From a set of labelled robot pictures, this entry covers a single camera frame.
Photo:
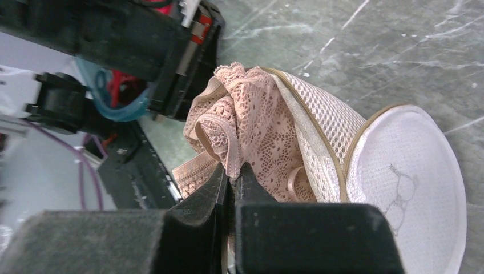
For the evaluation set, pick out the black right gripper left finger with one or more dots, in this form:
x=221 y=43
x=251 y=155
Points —
x=190 y=237

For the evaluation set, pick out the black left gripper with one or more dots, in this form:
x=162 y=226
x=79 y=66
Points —
x=171 y=44

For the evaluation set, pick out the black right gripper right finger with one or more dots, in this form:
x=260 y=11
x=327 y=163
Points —
x=273 y=237

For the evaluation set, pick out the beige lace bra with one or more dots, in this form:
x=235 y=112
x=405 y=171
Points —
x=242 y=118

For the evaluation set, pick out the round white mesh pouch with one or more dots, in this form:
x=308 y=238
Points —
x=398 y=160

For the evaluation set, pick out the red satin bra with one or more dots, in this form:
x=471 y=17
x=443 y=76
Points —
x=124 y=88

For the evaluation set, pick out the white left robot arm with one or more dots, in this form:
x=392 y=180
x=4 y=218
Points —
x=56 y=101

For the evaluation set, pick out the teal plastic basin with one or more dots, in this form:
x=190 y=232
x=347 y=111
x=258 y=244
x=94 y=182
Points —
x=96 y=79

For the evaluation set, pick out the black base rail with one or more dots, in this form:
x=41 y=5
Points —
x=132 y=173

